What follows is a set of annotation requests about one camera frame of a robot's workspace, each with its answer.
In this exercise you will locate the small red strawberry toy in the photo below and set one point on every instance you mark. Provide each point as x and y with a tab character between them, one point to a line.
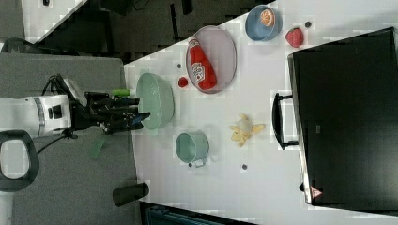
182	82

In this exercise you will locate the green slotted spatula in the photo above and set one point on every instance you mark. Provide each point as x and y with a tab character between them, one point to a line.
96	147

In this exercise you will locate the black toaster oven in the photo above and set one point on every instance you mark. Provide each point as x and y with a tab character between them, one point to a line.
345	102

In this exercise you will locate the red plush ketchup bottle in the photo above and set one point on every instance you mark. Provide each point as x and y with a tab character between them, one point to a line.
203	72

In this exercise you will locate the blue bowl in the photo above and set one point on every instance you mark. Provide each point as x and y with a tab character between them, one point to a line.
256	31

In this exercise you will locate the large red strawberry toy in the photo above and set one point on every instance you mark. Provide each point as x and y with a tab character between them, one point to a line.
294	37

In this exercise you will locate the orange slice toy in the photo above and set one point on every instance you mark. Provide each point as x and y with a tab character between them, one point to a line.
267	17

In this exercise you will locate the grey oval plate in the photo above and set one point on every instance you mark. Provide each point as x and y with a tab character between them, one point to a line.
220	51

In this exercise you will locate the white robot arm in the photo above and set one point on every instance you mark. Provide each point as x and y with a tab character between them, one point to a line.
25	119

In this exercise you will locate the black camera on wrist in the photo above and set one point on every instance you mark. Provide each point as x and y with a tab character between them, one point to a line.
75	93

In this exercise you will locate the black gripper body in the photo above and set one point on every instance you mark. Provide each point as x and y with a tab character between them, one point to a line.
84	117

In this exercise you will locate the black pot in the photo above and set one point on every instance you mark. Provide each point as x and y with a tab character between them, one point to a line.
129	194

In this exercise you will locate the peeled plush banana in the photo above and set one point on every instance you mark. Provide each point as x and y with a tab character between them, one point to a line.
244	129

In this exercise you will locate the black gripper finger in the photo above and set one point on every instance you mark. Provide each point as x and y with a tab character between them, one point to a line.
126	122
125	101

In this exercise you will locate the mint green cup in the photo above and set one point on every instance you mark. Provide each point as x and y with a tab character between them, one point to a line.
192	148

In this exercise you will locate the mint green colander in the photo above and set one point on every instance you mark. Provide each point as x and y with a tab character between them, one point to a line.
156	97

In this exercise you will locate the blue metal frame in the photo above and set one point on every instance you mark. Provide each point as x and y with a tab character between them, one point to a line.
162	215

